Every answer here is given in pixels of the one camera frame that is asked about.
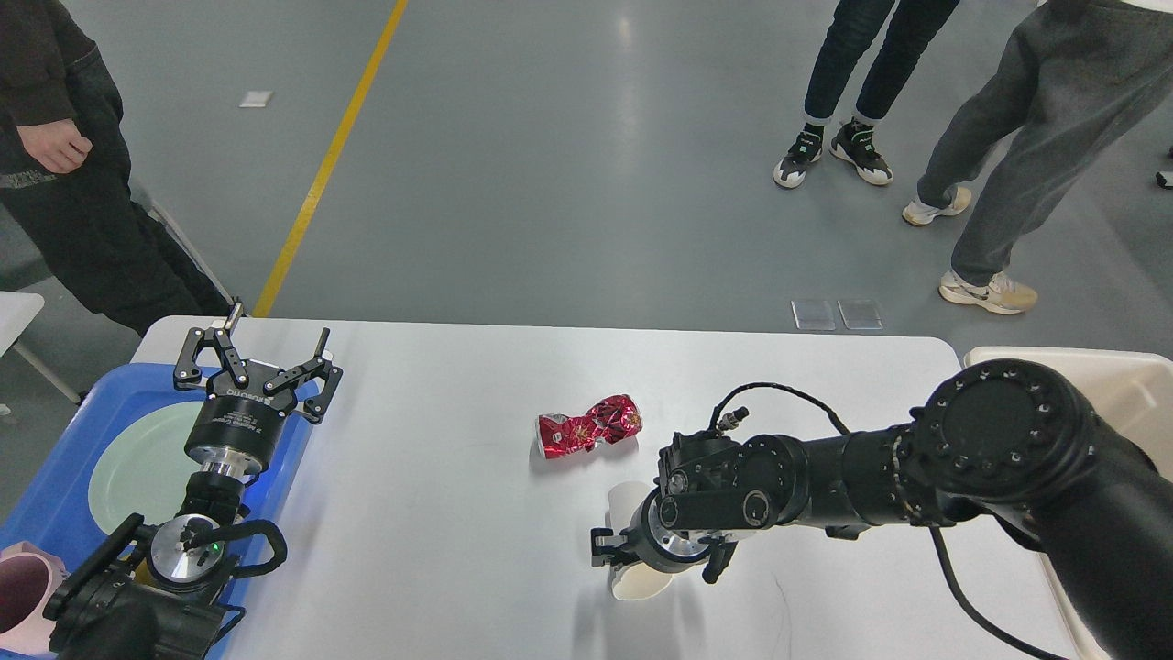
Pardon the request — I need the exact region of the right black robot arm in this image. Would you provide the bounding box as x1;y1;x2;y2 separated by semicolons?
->
590;358;1172;659

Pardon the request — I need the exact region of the crushed red can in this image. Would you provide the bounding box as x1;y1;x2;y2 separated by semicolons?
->
536;394;642;460

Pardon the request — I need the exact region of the pink mug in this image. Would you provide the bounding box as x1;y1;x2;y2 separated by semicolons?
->
1;542;70;659

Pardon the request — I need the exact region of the grey office chair left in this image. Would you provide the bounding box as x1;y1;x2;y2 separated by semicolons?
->
0;179;235;404

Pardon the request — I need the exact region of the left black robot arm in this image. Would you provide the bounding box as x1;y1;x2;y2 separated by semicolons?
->
43;301;343;659

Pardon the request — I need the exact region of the person in dark sneakers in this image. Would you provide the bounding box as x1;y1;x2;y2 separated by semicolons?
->
773;0;961;190

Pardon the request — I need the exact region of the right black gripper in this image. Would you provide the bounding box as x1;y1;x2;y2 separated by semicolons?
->
590;491;738;585

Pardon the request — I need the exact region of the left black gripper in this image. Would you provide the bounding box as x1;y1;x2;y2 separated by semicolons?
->
172;302;343;478

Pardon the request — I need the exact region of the beige plastic bin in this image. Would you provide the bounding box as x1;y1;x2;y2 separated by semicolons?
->
964;346;1173;642

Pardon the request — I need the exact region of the white paper cup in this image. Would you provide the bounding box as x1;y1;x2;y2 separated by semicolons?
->
608;481;674;601

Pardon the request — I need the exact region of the light green plate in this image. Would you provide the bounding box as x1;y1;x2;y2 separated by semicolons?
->
88;401;203;535

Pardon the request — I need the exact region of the white side table corner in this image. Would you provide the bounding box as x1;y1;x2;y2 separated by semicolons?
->
0;290;45;356

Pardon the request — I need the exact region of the person in black clothes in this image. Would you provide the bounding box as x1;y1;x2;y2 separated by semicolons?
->
1;1;231;336

